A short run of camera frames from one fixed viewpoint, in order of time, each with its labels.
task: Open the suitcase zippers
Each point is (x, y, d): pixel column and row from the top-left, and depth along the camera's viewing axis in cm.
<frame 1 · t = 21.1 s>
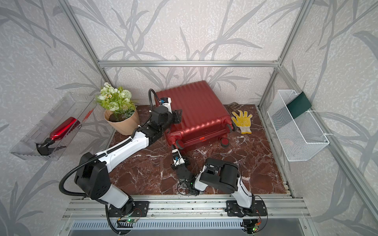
left hand: (181, 111, 82), fingers open
right hand: (178, 149, 85), fingers closed
red hard-shell suitcase: (204, 116, 86), point 24 cm above the table
yellow work glove: (243, 122, 113), on the table
potted white flower plant: (120, 112, 95), point 18 cm above the table
brown slotted plastic piece: (234, 106, 122), point 2 cm above the table

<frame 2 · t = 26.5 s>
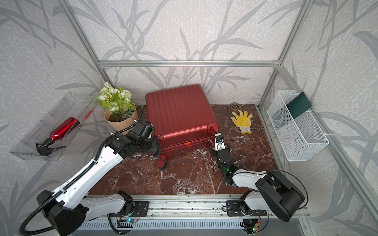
left hand: (156, 144, 76), fingers open
right hand: (218, 137, 85), fingers closed
red hard-shell suitcase: (181, 117, 83), point 25 cm above the table
the other named things where they were.

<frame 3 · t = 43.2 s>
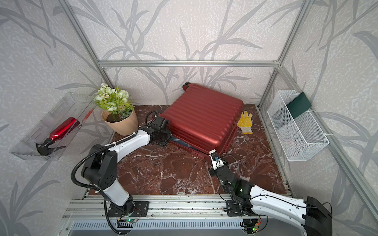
left hand: (172, 135, 92), fingers closed
right hand: (212, 154, 78), fingers closed
red hard-shell suitcase: (202, 120, 82), point 25 cm above the table
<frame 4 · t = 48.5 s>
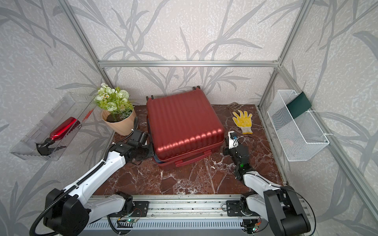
left hand: (153, 152, 83), fingers closed
right hand: (227, 136, 86), fingers closed
red hard-shell suitcase: (183, 126, 81), point 24 cm above the table
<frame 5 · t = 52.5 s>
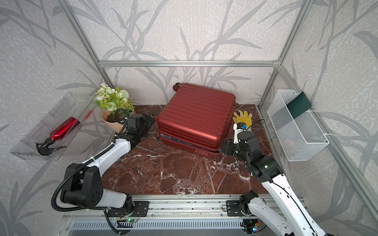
left hand: (152, 118, 88), fingers open
right hand: (223, 140, 70), fingers open
red hard-shell suitcase: (195, 120, 83), point 24 cm above the table
